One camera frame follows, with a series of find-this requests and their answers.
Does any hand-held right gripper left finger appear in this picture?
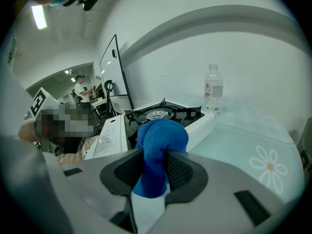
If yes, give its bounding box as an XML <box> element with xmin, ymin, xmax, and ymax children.
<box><xmin>42</xmin><ymin>148</ymin><xmax>145</xmax><ymax>234</ymax></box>

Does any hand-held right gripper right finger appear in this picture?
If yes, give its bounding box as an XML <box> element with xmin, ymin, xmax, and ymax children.
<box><xmin>146</xmin><ymin>150</ymin><xmax>293</xmax><ymax>234</ymax></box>

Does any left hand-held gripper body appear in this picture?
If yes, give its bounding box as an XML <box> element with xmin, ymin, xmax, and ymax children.
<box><xmin>28</xmin><ymin>86</ymin><xmax>98</xmax><ymax>156</ymax></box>

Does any white portable gas stove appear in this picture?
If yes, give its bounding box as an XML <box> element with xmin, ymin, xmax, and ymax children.
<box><xmin>84</xmin><ymin>97</ymin><xmax>216</xmax><ymax>160</ymax></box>

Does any blue cloth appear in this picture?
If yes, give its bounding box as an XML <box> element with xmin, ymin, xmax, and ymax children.
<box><xmin>133</xmin><ymin>118</ymin><xmax>190</xmax><ymax>199</ymax></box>

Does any person's left forearm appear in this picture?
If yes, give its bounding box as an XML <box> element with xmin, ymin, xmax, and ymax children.
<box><xmin>18</xmin><ymin>118</ymin><xmax>41</xmax><ymax>142</ymax></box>

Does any person's light shirt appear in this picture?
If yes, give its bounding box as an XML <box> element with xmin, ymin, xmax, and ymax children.
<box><xmin>0</xmin><ymin>57</ymin><xmax>71</xmax><ymax>234</ymax></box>

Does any white desk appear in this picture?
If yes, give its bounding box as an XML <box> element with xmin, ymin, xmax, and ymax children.
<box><xmin>90</xmin><ymin>97</ymin><xmax>108</xmax><ymax>109</ymax></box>

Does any light blue floral tablecloth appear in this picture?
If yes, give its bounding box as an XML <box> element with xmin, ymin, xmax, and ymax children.
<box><xmin>187</xmin><ymin>94</ymin><xmax>305</xmax><ymax>204</ymax></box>

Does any whiteboard on black stand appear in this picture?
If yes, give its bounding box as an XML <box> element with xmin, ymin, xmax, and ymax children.
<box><xmin>99</xmin><ymin>34</ymin><xmax>135</xmax><ymax>111</ymax></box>

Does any rectangular light panel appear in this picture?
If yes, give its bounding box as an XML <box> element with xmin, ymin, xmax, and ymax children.
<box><xmin>31</xmin><ymin>5</ymin><xmax>47</xmax><ymax>31</ymax></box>

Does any clear plastic water bottle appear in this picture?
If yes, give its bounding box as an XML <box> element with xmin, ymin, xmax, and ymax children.
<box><xmin>203</xmin><ymin>64</ymin><xmax>224</xmax><ymax>117</ymax></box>

